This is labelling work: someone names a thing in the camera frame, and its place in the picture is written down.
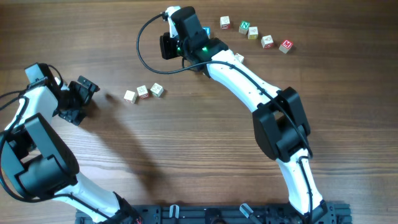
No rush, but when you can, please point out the green Z block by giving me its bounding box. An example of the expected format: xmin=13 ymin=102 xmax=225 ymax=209
xmin=150 ymin=83 xmax=164 ymax=98

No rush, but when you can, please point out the red G block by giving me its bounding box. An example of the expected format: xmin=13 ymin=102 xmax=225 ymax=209
xmin=124 ymin=90 xmax=137 ymax=104

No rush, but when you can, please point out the red block with drawing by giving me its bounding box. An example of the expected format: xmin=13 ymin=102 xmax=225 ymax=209
xmin=137 ymin=85 xmax=149 ymax=99

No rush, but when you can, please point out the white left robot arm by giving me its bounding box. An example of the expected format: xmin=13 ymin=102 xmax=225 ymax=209
xmin=1 ymin=63 xmax=143 ymax=223

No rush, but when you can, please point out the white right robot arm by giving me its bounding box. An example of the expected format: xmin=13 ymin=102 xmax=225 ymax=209
xmin=160 ymin=6 xmax=324 ymax=223

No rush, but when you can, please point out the blue P block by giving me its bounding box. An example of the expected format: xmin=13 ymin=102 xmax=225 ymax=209
xmin=203 ymin=27 xmax=211 ymax=38

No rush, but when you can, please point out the red X block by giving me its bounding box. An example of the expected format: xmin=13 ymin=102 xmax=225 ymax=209
xmin=220 ymin=16 xmax=231 ymax=29

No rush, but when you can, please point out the yellow V block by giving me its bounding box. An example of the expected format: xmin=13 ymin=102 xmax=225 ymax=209
xmin=235 ymin=53 xmax=244 ymax=63

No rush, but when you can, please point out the green N block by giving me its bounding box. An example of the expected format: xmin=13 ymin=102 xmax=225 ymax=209
xmin=238 ymin=21 xmax=250 ymax=35

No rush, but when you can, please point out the yellow side block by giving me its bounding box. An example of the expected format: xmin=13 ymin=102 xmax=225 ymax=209
xmin=248 ymin=27 xmax=259 ymax=40

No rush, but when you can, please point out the red Q block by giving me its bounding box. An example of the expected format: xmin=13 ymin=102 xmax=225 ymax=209
xmin=261 ymin=35 xmax=274 ymax=49

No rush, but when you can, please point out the red M block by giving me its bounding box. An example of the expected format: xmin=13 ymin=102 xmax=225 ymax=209
xmin=279 ymin=39 xmax=294 ymax=54

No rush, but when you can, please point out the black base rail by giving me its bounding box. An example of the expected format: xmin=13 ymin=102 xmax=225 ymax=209
xmin=75 ymin=202 xmax=353 ymax=224

